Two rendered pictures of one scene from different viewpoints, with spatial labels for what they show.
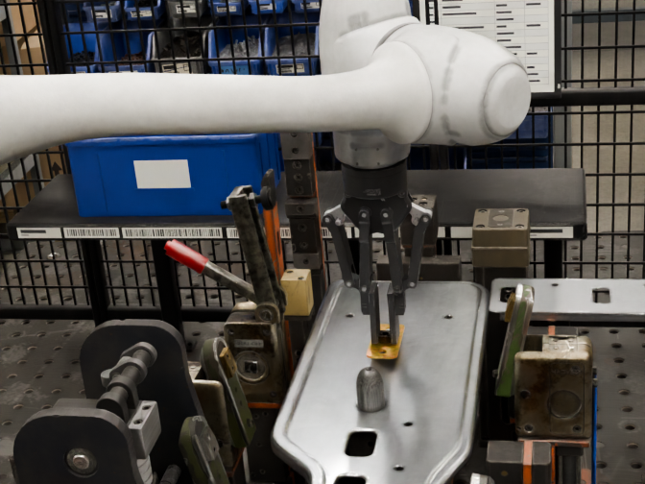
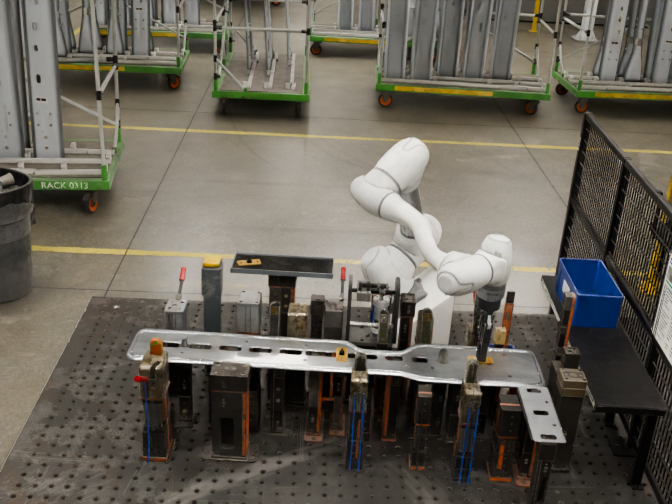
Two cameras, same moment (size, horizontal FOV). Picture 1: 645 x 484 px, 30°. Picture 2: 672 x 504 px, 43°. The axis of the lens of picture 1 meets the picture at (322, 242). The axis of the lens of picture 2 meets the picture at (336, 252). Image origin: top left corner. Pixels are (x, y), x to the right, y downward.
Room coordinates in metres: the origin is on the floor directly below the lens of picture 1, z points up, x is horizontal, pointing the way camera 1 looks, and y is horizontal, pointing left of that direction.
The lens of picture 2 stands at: (0.30, -2.35, 2.52)
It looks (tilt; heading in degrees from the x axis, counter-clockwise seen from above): 25 degrees down; 78
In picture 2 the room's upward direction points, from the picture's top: 3 degrees clockwise
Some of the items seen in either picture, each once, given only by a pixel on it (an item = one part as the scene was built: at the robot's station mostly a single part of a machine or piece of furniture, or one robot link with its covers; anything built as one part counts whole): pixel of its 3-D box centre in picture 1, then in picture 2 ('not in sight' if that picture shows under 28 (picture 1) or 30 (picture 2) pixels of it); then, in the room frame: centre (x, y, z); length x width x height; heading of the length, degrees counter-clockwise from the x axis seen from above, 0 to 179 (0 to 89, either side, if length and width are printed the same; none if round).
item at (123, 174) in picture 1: (177, 158); (587, 292); (1.82, 0.22, 1.10); 0.30 x 0.17 x 0.13; 78
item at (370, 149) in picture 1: (371, 134); (491, 288); (1.31, -0.07, 1.28); 0.09 x 0.09 x 0.06
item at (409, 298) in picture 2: not in sight; (403, 348); (1.12, 0.20, 0.91); 0.07 x 0.05 x 0.42; 78
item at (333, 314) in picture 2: not in sight; (332, 351); (0.86, 0.23, 0.89); 0.13 x 0.11 x 0.38; 78
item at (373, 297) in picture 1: (374, 313); not in sight; (1.31, -0.06, 1.05); 0.03 x 0.01 x 0.07; 167
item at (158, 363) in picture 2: not in sight; (156, 406); (0.24, -0.02, 0.88); 0.15 x 0.11 x 0.36; 78
